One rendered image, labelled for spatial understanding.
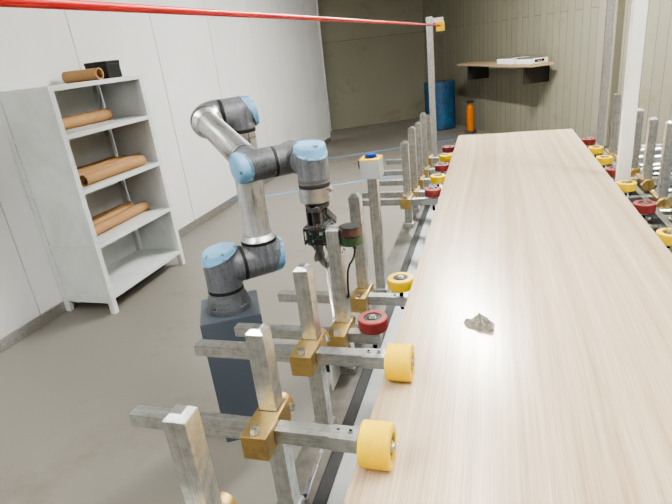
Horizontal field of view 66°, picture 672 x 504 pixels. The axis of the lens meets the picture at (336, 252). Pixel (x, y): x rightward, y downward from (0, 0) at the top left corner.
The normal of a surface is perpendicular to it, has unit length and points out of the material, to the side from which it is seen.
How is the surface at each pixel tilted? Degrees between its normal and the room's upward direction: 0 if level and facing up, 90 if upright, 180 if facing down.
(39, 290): 90
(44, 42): 90
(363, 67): 90
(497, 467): 0
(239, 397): 90
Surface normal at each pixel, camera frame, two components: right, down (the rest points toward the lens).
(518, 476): -0.11, -0.92
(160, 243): -0.29, 0.38
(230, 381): 0.22, 0.34
